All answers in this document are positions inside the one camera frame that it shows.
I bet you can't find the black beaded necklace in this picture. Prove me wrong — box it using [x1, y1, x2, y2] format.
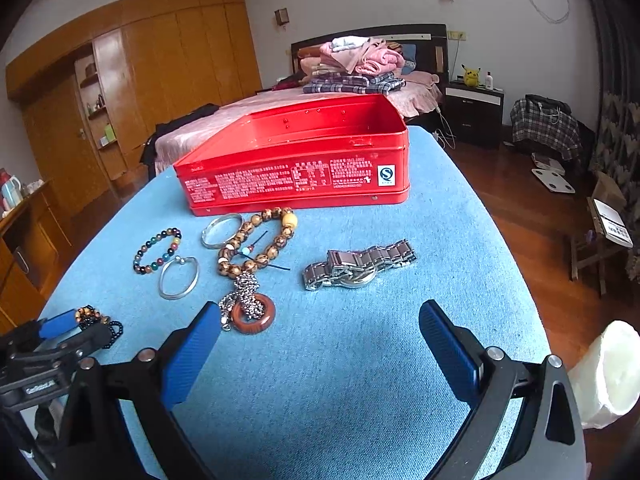
[72, 304, 125, 352]

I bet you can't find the silver bangle clasp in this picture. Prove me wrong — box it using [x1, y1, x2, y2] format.
[157, 256, 201, 301]

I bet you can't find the multicolour stone bead bracelet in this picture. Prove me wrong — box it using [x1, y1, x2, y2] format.
[131, 226, 184, 276]

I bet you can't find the silver metal wristwatch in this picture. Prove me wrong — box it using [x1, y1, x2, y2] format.
[302, 240, 416, 292]

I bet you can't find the wooden side cabinet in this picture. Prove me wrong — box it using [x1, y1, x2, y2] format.
[0, 182, 74, 334]

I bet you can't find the white electric kettle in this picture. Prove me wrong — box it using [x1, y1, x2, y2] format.
[0, 168, 23, 210]

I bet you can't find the silver bangle near box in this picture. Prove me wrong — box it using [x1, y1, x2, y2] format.
[200, 214, 243, 249]

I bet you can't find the blue table mat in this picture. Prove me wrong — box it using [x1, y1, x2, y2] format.
[42, 127, 551, 479]

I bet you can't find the black garment on bed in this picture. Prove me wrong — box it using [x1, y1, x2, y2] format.
[140, 103, 219, 181]

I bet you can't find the small wooden stool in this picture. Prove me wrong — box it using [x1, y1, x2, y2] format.
[570, 197, 632, 297]

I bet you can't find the white box on stool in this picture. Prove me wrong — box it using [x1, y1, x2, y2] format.
[589, 198, 634, 248]

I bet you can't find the wooden wardrobe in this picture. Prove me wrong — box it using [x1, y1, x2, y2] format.
[6, 0, 262, 216]

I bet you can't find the white bathroom scale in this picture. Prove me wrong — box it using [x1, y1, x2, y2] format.
[532, 168, 575, 194]

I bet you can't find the red metal tin box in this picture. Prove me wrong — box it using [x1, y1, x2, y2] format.
[174, 94, 410, 217]

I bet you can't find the black white nightstand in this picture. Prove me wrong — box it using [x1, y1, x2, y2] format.
[444, 82, 504, 148]

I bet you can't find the white small bottle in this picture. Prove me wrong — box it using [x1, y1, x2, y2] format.
[484, 70, 495, 90]

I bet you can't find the pile of folded clothes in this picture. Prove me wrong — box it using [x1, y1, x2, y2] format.
[298, 36, 406, 96]

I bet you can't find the pink covered bed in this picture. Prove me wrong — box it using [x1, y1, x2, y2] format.
[155, 70, 442, 174]

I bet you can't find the yellow Pikachu toy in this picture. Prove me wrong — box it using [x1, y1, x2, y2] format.
[462, 65, 480, 88]

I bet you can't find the dark wooden headboard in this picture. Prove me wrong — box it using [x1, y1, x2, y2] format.
[290, 24, 450, 84]

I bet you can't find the dark patterned curtain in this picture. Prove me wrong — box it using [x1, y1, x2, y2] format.
[589, 0, 639, 282]

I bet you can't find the brown wooden bead bracelet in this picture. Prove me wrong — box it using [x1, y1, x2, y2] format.
[216, 206, 300, 280]

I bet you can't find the left wall lamp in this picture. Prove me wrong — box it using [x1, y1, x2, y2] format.
[274, 8, 290, 27]

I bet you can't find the wall power socket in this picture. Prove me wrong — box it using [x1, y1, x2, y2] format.
[448, 30, 466, 41]

